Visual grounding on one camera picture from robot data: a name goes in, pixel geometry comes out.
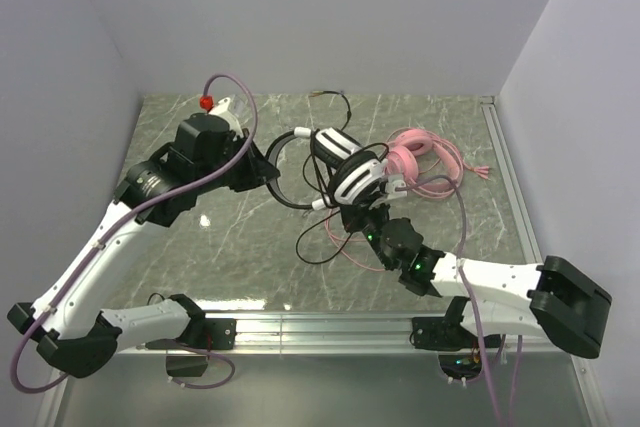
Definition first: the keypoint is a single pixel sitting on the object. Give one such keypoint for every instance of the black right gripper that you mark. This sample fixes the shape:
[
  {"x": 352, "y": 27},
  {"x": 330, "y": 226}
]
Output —
[{"x": 357, "y": 209}]

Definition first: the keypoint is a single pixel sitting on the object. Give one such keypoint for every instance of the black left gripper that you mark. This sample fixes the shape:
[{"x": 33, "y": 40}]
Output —
[{"x": 255, "y": 167}]

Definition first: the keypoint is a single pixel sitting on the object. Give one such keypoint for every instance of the white and black headphones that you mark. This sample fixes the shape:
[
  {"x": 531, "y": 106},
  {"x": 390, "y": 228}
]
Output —
[{"x": 357, "y": 173}]

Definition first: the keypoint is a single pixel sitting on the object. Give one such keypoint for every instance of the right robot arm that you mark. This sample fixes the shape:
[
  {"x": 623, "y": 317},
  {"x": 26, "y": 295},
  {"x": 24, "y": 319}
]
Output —
[{"x": 553, "y": 299}]

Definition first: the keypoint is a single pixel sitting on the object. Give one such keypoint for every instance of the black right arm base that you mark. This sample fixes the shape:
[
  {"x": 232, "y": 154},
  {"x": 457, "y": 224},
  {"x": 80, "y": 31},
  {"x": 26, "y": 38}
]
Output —
[{"x": 457, "y": 350}]

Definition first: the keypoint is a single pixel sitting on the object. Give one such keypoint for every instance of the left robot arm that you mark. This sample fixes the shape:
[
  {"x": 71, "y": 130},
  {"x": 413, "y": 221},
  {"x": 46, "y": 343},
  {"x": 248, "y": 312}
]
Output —
[{"x": 153, "y": 194}]

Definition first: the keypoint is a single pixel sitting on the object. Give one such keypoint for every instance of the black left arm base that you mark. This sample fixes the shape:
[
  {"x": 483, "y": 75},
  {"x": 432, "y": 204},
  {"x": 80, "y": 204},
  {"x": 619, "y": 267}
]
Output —
[{"x": 197, "y": 352}]

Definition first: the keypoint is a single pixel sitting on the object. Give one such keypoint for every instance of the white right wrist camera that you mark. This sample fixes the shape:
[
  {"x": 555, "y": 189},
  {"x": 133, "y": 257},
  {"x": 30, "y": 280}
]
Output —
[{"x": 394, "y": 187}]

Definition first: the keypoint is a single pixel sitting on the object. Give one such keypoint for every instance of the aluminium front rail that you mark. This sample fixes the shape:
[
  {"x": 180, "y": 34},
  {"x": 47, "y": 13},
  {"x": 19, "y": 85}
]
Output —
[{"x": 320, "y": 332}]

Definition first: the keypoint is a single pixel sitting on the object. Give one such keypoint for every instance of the aluminium rail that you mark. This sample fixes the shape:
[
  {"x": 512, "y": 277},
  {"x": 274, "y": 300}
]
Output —
[
  {"x": 515, "y": 197},
  {"x": 320, "y": 332}
]

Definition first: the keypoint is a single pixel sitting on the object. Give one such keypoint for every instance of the aluminium right side rail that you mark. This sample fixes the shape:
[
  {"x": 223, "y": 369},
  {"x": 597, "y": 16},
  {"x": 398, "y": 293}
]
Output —
[{"x": 515, "y": 197}]

